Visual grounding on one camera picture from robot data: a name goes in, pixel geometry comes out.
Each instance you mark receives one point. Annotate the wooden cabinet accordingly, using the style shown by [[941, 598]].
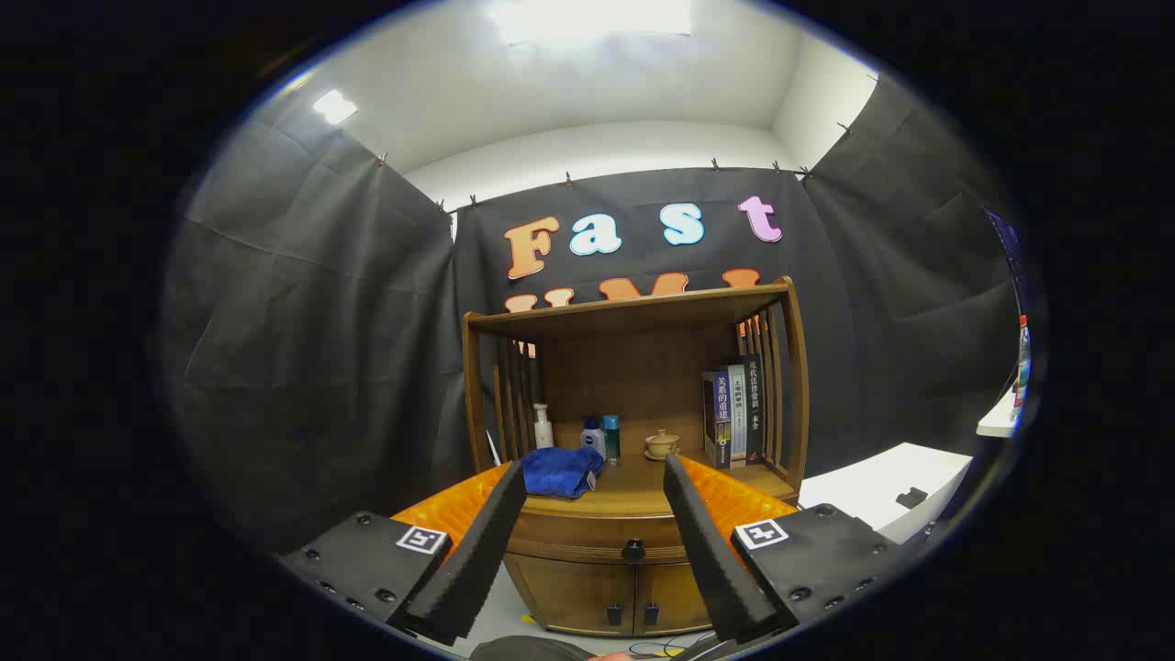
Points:
[[643, 367]]

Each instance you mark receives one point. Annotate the wooden drawer with black knob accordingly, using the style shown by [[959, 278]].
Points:
[[587, 532]]

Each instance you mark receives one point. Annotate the book with dark spine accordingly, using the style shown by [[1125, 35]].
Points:
[[754, 408]]

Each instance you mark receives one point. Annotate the blue towel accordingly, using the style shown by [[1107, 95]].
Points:
[[560, 473]]

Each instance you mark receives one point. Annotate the wooden cabinet door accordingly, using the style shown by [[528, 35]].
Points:
[[574, 592], [670, 597]]

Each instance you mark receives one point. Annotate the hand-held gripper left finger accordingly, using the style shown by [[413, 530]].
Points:
[[477, 551]]

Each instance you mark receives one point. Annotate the white bottle with blue cap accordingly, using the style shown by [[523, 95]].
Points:
[[595, 442]]

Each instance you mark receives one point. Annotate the clear teal bottle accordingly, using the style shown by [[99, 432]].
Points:
[[611, 439]]

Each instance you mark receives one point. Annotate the white pump bottle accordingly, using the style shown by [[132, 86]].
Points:
[[543, 431]]

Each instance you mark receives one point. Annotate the white drawer unit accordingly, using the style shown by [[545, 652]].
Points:
[[872, 487]]

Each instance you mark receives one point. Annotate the clear water bottle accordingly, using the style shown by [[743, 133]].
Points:
[[1022, 367]]

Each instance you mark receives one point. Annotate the white side table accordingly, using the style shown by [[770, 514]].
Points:
[[999, 422]]

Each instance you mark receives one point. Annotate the beige lidded teacup with saucer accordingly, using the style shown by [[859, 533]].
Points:
[[662, 445]]

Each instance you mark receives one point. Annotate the large ceiling light panel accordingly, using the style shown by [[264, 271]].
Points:
[[592, 18]]

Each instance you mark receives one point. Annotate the person's dark clothing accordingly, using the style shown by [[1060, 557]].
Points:
[[528, 648]]

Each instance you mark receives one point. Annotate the book with pale spine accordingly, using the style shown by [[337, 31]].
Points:
[[738, 413]]

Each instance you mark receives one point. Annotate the small ceiling light panel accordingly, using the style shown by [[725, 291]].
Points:
[[335, 106]]

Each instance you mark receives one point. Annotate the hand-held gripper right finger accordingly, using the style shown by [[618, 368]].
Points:
[[711, 551]]

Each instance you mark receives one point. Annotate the grey book with blue spine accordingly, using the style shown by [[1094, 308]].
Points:
[[716, 418]]

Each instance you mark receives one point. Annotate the wooden countertop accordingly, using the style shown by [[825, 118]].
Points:
[[633, 482]]

